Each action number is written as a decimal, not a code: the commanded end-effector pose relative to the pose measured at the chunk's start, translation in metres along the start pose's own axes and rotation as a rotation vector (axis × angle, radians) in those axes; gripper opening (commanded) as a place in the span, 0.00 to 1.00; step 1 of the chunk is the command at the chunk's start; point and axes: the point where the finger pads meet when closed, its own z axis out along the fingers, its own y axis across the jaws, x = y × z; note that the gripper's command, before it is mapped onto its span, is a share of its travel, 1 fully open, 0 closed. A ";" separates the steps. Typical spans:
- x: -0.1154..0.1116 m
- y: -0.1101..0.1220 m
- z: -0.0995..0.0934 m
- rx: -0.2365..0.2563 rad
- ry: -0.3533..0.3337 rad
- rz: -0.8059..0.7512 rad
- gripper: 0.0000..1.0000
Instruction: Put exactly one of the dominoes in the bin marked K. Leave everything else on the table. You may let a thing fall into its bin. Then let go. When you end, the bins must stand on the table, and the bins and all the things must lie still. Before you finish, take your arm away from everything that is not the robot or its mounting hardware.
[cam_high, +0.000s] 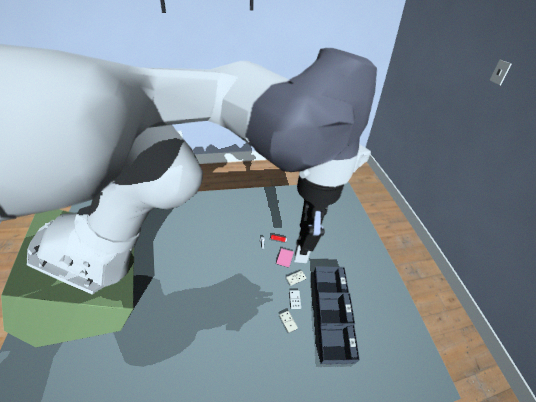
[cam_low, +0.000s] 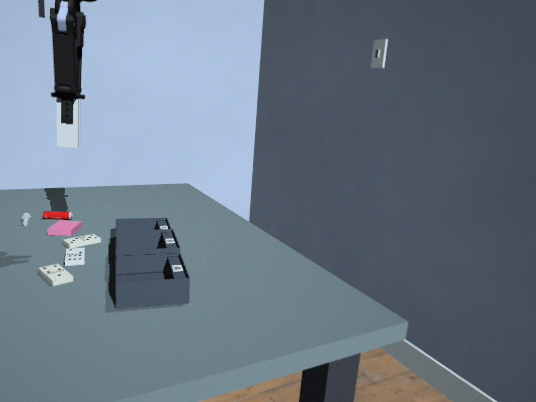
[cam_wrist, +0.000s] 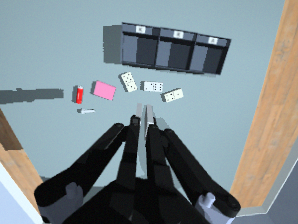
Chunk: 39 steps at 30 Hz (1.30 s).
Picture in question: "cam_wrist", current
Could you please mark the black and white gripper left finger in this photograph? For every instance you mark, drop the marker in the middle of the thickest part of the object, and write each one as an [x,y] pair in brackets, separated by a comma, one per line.
[60,196]

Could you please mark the white domino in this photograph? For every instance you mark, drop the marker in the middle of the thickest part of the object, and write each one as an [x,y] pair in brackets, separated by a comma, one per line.
[173,95]
[129,81]
[153,86]

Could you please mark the red battery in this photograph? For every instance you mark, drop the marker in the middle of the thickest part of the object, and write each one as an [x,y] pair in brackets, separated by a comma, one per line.
[79,94]

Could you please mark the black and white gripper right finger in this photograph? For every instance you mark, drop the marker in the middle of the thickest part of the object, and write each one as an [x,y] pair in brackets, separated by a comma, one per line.
[216,204]

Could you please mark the dark grey rack of bins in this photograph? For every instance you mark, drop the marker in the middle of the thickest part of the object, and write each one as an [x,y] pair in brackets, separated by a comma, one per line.
[177,48]

